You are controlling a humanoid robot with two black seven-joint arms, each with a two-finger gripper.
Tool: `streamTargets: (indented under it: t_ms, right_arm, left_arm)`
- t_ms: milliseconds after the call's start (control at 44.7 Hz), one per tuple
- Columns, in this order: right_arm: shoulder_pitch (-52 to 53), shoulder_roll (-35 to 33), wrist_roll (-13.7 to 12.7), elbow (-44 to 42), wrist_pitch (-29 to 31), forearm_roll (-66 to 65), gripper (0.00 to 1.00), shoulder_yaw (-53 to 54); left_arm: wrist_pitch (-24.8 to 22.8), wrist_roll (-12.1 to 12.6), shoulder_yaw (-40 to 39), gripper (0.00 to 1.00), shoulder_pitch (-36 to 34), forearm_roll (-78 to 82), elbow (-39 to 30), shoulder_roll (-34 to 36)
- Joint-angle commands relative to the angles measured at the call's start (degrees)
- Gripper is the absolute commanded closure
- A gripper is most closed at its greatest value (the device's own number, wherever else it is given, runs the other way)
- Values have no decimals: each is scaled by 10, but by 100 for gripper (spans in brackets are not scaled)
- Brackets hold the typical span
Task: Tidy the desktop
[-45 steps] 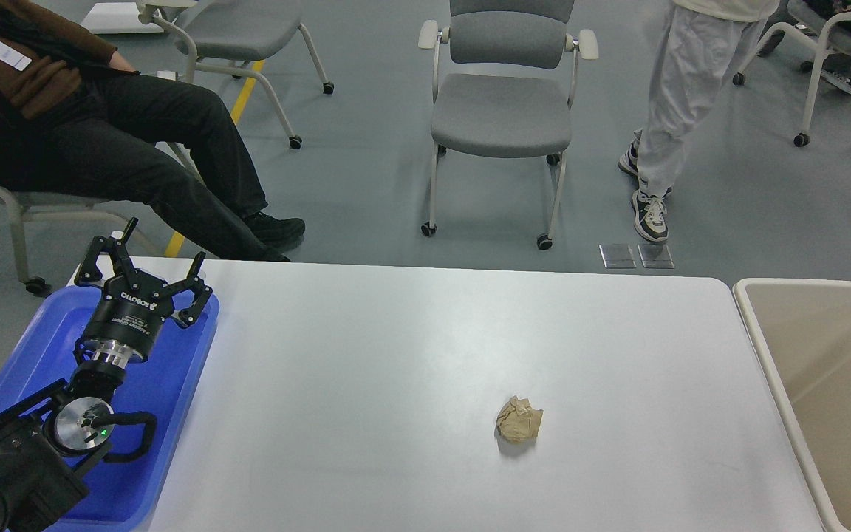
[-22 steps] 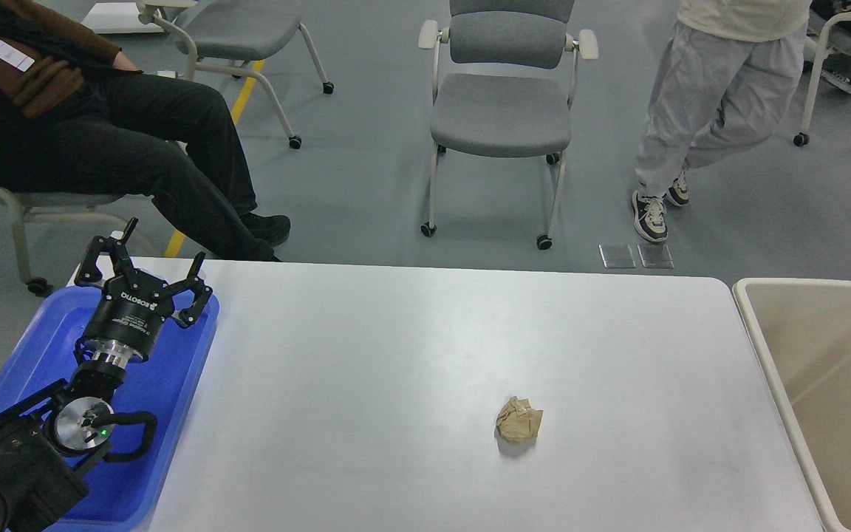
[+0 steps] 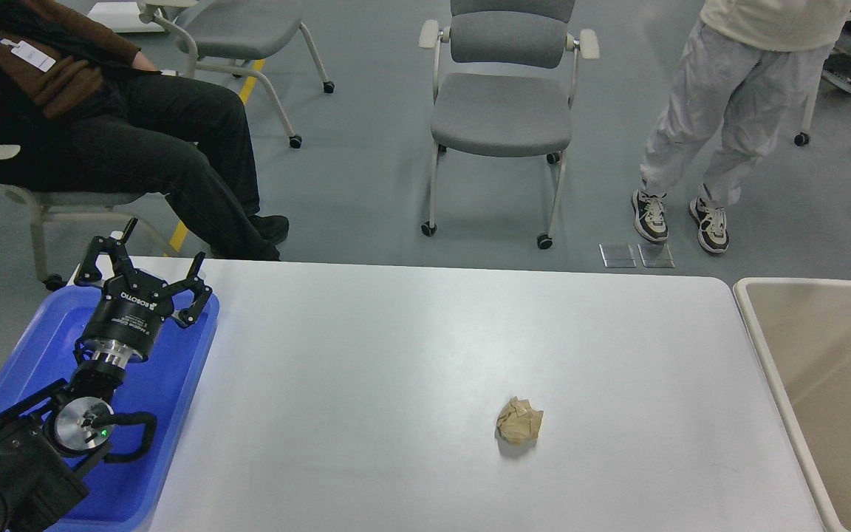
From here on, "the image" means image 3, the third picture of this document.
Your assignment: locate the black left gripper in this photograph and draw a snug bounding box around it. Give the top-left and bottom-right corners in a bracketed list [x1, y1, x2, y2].
[74, 218, 213, 364]

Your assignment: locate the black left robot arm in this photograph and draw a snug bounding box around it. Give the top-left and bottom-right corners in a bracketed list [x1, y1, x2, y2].
[0, 219, 213, 531]

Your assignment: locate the seated person's white chair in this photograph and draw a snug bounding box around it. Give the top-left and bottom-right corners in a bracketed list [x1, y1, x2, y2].
[0, 145, 144, 292]

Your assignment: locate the seated person in black trousers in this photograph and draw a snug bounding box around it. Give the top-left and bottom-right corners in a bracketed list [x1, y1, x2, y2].
[0, 1, 288, 262]

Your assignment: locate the blue plastic tray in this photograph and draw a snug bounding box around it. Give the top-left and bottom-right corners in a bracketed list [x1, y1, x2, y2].
[0, 286, 219, 531]

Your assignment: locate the grey chair top left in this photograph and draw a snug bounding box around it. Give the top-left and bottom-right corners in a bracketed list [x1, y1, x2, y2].
[137, 1, 335, 149]

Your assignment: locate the white flat board on floor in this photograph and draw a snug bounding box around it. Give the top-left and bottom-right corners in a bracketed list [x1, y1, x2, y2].
[86, 1, 149, 33]

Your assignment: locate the crumpled brown paper ball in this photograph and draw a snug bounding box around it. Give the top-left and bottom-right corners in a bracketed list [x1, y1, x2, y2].
[496, 396, 544, 446]

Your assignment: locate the grey chair with white armrests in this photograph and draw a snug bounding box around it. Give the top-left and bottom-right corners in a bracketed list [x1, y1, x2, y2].
[419, 1, 600, 250]

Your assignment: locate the left metal floor plate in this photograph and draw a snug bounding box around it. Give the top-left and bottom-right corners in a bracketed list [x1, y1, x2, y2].
[600, 243, 636, 268]

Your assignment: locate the metal floor plate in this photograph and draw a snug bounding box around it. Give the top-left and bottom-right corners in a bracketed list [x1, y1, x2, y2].
[600, 243, 636, 268]
[638, 243, 675, 269]

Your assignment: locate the right metal floor plate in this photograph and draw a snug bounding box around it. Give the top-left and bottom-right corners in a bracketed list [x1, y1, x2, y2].
[638, 243, 675, 269]

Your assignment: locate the standing person in white trousers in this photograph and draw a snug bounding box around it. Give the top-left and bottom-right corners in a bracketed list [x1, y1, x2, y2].
[631, 1, 851, 255]

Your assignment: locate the beige plastic bin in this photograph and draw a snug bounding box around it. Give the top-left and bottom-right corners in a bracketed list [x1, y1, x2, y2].
[734, 277, 851, 531]

